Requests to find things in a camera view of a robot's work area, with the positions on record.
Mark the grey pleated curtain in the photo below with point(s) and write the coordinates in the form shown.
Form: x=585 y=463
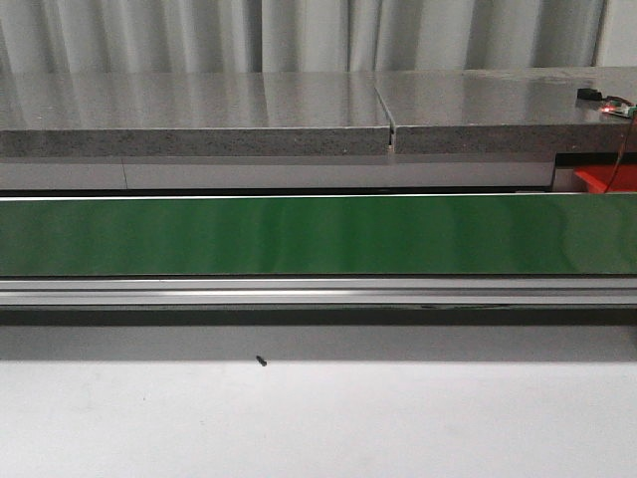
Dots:
x=312 y=36

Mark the red plastic bin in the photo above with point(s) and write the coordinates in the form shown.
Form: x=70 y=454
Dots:
x=600 y=178

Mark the grey stone bench right slab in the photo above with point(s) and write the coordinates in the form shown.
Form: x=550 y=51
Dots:
x=505 y=111

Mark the aluminium conveyor frame rail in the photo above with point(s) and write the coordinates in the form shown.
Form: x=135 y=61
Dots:
x=471 y=292

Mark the small lit circuit board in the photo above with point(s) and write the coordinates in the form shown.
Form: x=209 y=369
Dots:
x=619 y=109

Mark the grey stone bench left slab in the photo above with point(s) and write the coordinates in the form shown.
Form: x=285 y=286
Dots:
x=163 y=114

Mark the grey stone bench slab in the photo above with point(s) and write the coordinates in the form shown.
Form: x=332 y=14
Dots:
x=163 y=114
x=505 y=111

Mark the black connector plug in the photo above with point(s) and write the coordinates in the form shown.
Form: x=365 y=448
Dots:
x=588 y=94

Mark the green conveyor belt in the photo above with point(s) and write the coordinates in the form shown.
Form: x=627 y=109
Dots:
x=518 y=234

